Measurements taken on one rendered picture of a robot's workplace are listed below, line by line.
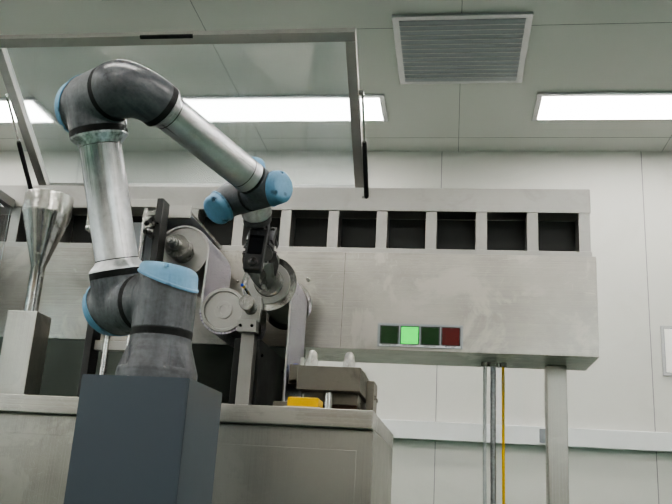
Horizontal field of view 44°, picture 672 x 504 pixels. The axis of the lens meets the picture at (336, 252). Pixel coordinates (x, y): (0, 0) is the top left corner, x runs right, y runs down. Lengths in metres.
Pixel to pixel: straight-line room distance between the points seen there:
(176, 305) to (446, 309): 1.11
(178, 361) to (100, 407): 0.16
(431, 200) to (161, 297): 1.22
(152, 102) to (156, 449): 0.66
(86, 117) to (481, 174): 3.66
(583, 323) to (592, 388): 2.37
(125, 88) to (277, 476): 0.87
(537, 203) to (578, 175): 2.59
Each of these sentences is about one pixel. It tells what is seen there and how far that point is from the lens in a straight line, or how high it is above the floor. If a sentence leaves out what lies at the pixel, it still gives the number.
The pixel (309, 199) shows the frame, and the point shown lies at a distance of 2.61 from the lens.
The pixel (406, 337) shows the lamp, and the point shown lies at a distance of 2.45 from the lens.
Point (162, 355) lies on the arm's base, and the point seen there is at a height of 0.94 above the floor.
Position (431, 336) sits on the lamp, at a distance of 2.45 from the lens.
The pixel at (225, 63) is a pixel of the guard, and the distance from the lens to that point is 2.51.
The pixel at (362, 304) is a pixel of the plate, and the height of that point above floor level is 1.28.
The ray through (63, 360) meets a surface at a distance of 2.71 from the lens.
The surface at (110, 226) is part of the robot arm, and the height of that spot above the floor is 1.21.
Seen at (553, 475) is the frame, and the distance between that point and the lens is 2.59.
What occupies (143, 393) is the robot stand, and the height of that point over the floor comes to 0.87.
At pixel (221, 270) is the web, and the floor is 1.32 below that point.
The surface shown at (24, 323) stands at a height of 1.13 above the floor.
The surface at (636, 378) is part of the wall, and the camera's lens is 4.90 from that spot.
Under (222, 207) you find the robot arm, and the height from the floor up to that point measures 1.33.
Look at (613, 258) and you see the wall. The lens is 5.03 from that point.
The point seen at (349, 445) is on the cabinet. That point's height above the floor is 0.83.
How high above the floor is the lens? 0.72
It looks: 17 degrees up
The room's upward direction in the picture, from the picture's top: 3 degrees clockwise
